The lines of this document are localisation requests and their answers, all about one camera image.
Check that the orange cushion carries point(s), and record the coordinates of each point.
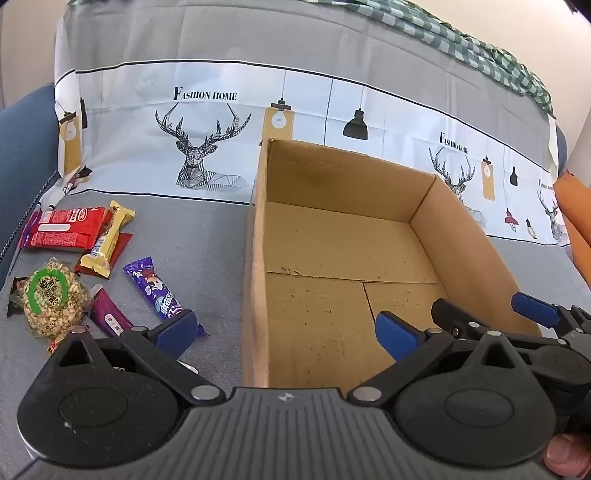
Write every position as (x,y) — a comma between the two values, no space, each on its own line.
(577,221)

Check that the dark red snack packet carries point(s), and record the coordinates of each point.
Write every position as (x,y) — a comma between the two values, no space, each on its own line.
(122,244)

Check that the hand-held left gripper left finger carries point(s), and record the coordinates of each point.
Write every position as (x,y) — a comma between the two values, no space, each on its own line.
(178,330)

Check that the purple cartoon snack packet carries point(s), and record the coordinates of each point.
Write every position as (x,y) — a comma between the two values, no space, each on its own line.
(154,286)

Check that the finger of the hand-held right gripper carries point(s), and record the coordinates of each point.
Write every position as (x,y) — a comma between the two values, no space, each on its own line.
(455,318)
(533,308)

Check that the green checked cloth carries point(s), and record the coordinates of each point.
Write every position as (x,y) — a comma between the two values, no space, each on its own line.
(461,46)

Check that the grey deer printed cloth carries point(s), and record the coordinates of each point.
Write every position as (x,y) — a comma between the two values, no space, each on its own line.
(138,138)

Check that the magenta snack packet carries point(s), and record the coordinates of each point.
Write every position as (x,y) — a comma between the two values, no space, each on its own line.
(108,314)

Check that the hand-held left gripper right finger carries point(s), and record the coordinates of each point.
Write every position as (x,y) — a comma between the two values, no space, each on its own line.
(397,336)

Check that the yellow snack bar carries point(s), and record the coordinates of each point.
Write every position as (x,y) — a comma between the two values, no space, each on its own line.
(108,240)

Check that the cardboard box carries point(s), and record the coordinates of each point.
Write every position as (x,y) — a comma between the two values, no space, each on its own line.
(332,249)

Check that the person's right hand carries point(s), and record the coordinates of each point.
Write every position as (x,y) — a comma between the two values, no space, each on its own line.
(570,457)

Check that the round peanut brittle packet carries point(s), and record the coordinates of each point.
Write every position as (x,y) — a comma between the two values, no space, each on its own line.
(51,295)

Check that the small purple snack packet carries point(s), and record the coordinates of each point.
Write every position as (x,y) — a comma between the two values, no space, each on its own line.
(27,226)

